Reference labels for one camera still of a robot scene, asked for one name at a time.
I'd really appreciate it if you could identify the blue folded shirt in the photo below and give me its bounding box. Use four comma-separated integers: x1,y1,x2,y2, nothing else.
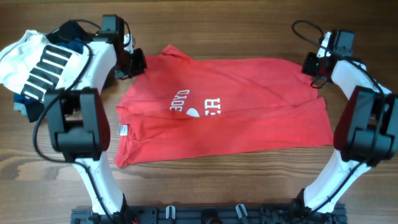
12,40,86,105

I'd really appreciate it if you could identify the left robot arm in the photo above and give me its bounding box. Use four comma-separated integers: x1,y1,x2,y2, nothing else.
40,14,147,223

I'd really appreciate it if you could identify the white black striped folded shirt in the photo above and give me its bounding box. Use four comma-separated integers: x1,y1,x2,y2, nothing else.
0,29,91,102

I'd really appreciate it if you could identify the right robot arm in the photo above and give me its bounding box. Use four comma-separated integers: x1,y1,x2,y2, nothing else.
289,30,397,223

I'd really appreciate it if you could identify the red printed t-shirt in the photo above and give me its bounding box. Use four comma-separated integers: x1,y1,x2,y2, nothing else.
114,45,333,167

